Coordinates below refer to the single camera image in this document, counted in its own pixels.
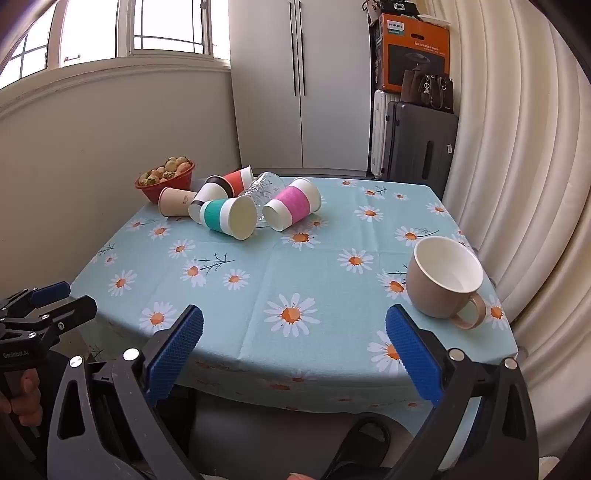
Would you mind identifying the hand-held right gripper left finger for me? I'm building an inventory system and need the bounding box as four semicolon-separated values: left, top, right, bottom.
46;304;205;480

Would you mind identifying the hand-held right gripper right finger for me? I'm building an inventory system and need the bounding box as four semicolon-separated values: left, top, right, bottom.
382;304;540;480

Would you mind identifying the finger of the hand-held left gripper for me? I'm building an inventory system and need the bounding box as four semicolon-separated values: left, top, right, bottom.
0;281;73;319
0;295;98;344

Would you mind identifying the teal banded paper cup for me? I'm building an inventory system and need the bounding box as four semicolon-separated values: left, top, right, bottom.
199;196;258;241

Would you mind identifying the plain beige paper cup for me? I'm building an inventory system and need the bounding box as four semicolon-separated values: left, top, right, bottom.
158;187;200;217

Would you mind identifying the black banded paper cup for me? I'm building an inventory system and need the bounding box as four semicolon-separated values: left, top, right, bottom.
188;175;232;224

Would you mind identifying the red paper cup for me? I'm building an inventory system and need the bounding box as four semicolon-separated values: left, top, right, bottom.
223;165;255;196

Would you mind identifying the clear patterned glass cup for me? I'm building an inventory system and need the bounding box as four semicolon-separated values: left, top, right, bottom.
240;172;286;223

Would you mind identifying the pink banded paper cup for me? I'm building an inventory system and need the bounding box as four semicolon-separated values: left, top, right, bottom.
262;178;322;232

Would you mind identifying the person's left hand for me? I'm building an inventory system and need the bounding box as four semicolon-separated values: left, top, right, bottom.
0;368;43;429

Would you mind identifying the beige ceramic mug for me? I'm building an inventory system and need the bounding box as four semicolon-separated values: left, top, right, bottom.
405;236;487;330

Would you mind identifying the black slipper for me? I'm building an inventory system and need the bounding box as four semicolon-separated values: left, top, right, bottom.
323;414;394;480

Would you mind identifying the daisy print blue tablecloth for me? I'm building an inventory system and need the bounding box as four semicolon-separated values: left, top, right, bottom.
69;176;519;414

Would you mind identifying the red bowl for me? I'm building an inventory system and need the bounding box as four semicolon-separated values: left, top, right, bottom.
135;159;196;204

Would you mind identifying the pile of small fruit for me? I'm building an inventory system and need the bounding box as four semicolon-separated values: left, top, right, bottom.
139;156;192;187

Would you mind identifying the dark grey suitcase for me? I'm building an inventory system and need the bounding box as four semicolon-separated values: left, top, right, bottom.
384;100;460;197

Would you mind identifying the cream curtain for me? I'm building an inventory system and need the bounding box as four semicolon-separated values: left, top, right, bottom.
422;0;591;457

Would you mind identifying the white suitcase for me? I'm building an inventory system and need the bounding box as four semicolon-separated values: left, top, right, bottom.
369;89;394;179

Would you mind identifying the brown handbag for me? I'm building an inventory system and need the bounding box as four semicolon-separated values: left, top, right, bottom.
400;69;455;114

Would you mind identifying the white framed window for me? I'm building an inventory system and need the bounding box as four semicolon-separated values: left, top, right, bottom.
0;0;232;91

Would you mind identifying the white cabinet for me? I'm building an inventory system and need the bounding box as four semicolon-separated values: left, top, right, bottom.
228;0;377;174

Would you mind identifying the orange cardboard box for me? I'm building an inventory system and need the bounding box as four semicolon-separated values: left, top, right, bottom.
375;13;451;92

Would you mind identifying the black bag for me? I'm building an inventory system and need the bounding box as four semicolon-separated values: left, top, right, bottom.
362;0;432;22

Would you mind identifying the black cabinet handle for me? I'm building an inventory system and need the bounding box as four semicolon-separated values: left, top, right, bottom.
298;0;307;97
289;0;299;97

